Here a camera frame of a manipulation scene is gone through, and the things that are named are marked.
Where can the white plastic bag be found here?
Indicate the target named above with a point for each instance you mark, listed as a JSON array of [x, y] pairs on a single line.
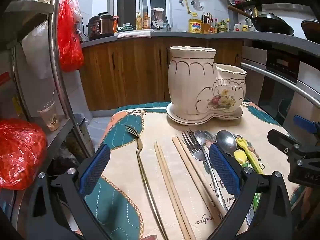
[[35, 50]]

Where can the yellow cooking oil bottle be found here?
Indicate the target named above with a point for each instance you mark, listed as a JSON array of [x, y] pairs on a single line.
[[195, 26]]

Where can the silver fork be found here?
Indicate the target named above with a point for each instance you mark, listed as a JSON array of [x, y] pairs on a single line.
[[193, 146]]

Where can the built-in steel oven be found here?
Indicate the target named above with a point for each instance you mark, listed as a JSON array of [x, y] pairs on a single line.
[[282, 72]]

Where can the copper electric pressure cooker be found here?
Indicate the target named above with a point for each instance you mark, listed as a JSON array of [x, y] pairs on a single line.
[[100, 27]]

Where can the hanging red plastic bag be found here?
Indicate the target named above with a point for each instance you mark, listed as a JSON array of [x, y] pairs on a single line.
[[68, 42]]

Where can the yellow dish soap bottle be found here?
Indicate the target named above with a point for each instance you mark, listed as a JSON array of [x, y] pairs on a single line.
[[138, 22]]

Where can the cream floral ceramic utensil holder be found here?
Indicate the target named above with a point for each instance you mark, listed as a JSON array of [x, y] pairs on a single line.
[[190, 87]]

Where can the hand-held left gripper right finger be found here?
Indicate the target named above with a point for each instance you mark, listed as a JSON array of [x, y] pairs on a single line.
[[225, 170]]

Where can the wooden base cabinet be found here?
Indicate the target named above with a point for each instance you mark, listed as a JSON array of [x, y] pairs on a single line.
[[130, 75]]

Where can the kitchen faucet with cloth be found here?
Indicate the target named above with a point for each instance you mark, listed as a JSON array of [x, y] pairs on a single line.
[[160, 17]]

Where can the metal shelf rack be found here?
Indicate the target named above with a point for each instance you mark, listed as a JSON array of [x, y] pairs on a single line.
[[57, 55]]

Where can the printed teal beige placemat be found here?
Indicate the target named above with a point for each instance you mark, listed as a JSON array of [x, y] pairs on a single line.
[[120, 205]]

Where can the group of sauce bottles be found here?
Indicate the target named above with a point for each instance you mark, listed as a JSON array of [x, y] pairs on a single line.
[[222, 26]]

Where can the white dish cloth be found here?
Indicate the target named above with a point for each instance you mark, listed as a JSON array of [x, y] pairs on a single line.
[[133, 33]]

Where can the orange liquid bottle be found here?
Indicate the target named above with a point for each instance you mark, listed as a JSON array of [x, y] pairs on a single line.
[[146, 22]]

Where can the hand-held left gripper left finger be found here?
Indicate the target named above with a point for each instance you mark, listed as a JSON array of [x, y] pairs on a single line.
[[95, 170]]

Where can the clear plastic cup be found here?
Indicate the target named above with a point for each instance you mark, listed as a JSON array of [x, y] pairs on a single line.
[[50, 117]]

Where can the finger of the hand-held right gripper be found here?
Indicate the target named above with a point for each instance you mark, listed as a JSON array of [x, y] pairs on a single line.
[[303, 125], [282, 140]]

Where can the crumpled red plastic bag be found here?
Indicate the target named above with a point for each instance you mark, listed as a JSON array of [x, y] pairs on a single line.
[[20, 152]]

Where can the wooden knife block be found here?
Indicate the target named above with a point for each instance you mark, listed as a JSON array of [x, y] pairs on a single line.
[[206, 27]]

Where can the orange spray bottle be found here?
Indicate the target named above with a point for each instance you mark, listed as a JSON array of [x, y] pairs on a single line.
[[115, 25]]

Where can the gold fork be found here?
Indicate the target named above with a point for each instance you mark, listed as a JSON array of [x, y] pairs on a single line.
[[140, 150]]

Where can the sliding window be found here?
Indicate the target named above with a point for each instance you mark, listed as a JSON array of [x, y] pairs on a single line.
[[130, 0]]

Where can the grey kitchen countertop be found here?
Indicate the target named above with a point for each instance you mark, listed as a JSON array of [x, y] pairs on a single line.
[[175, 33]]

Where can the wall spice rack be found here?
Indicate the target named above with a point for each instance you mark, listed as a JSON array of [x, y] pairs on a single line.
[[243, 0]]

